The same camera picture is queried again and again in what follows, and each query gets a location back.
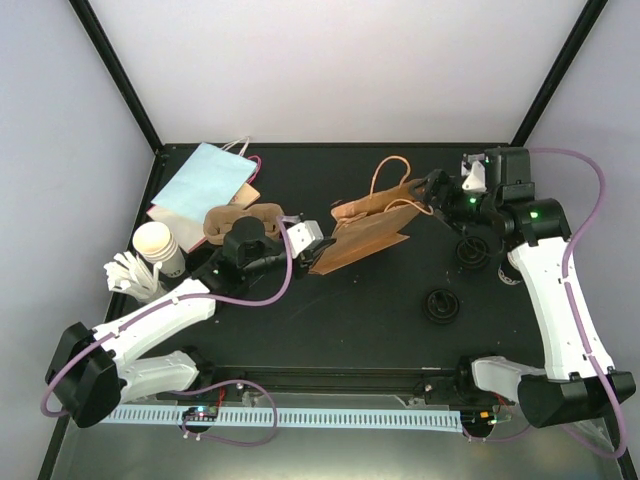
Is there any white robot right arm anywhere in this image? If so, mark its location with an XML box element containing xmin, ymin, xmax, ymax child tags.
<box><xmin>409</xmin><ymin>147</ymin><xmax>636</xmax><ymax>428</ymax></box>

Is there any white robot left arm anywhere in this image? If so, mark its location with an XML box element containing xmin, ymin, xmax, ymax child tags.
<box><xmin>40</xmin><ymin>216</ymin><xmax>334</xmax><ymax>428</ymax></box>

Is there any black coffee cup lid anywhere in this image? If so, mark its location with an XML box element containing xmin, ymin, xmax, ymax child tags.
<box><xmin>421</xmin><ymin>288</ymin><xmax>460</xmax><ymax>325</ymax></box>

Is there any black lid stack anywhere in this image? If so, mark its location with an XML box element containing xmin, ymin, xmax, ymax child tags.
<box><xmin>454</xmin><ymin>236</ymin><xmax>492</xmax><ymax>271</ymax></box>

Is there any small brown paper bag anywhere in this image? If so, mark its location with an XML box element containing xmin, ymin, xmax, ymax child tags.
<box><xmin>229</xmin><ymin>183</ymin><xmax>260</xmax><ymax>208</ymax></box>

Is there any brown pulp cup carrier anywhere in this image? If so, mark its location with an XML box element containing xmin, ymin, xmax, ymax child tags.
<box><xmin>203</xmin><ymin>203</ymin><xmax>284</xmax><ymax>246</ymax></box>

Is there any light blue paper bag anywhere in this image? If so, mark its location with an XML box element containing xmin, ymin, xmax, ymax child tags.
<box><xmin>151</xmin><ymin>143</ymin><xmax>257</xmax><ymax>222</ymax></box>

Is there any left paper cup stack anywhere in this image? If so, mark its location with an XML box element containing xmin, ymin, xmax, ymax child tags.
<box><xmin>132</xmin><ymin>221</ymin><xmax>186</xmax><ymax>278</ymax></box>

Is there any white plastic cutlery bundle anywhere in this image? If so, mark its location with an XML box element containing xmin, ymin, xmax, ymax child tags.
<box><xmin>103</xmin><ymin>251</ymin><xmax>167</xmax><ymax>304</ymax></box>

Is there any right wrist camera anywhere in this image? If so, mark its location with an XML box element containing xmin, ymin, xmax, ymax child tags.
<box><xmin>461</xmin><ymin>154</ymin><xmax>487</xmax><ymax>194</ymax></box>

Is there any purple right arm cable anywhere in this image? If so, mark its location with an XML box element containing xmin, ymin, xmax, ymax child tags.
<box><xmin>462</xmin><ymin>146</ymin><xmax>629</xmax><ymax>460</ymax></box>

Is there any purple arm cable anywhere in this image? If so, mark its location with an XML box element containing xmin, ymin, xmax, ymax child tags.
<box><xmin>462</xmin><ymin>146</ymin><xmax>629</xmax><ymax>460</ymax></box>
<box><xmin>40</xmin><ymin>214</ymin><xmax>296</xmax><ymax>446</ymax></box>

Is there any light blue cable duct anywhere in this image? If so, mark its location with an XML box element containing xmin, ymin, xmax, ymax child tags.
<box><xmin>102</xmin><ymin>404</ymin><xmax>463</xmax><ymax>433</ymax></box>

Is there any black aluminium rail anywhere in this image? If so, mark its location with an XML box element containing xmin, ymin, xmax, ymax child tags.
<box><xmin>205</xmin><ymin>366</ymin><xmax>465</xmax><ymax>403</ymax></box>

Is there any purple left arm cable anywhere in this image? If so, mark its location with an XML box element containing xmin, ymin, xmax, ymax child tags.
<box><xmin>40</xmin><ymin>214</ymin><xmax>296</xmax><ymax>446</ymax></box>

